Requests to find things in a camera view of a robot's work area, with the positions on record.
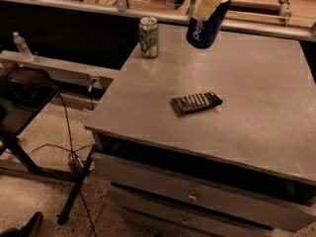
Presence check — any blue pepsi can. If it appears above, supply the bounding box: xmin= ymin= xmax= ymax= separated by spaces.
xmin=187 ymin=0 xmax=231 ymax=49

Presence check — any green soda can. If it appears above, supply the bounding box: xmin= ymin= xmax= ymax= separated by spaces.
xmin=138 ymin=17 xmax=159 ymax=58

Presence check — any dark snack bar wrapper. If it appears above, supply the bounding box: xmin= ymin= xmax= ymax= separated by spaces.
xmin=170 ymin=91 xmax=223 ymax=117

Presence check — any grey ledge shelf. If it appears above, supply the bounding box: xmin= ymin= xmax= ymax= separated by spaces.
xmin=0 ymin=50 xmax=119 ymax=89

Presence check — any clear plastic water bottle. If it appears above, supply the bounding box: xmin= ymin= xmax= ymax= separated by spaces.
xmin=13 ymin=32 xmax=34 ymax=61

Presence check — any black device on side table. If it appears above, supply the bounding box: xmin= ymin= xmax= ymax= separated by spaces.
xmin=0 ymin=64 xmax=54 ymax=104

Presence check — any middle grey drawer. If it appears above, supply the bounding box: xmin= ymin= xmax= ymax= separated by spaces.
xmin=109 ymin=186 xmax=276 ymax=237

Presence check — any grey drawer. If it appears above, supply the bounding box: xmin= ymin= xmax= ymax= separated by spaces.
xmin=118 ymin=208 xmax=198 ymax=237
xmin=93 ymin=153 xmax=316 ymax=232
xmin=109 ymin=186 xmax=276 ymax=237

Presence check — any bottom grey drawer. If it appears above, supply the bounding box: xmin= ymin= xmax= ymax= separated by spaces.
xmin=118 ymin=208 xmax=198 ymax=237

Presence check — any top grey drawer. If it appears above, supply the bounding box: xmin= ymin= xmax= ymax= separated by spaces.
xmin=93 ymin=153 xmax=316 ymax=232

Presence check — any black side table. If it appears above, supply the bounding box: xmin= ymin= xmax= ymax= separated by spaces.
xmin=0 ymin=86 xmax=96 ymax=225

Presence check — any brown shoe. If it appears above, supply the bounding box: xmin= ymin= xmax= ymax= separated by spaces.
xmin=0 ymin=211 xmax=42 ymax=237

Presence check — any black cable on floor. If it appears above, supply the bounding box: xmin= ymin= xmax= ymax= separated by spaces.
xmin=26 ymin=91 xmax=99 ymax=237

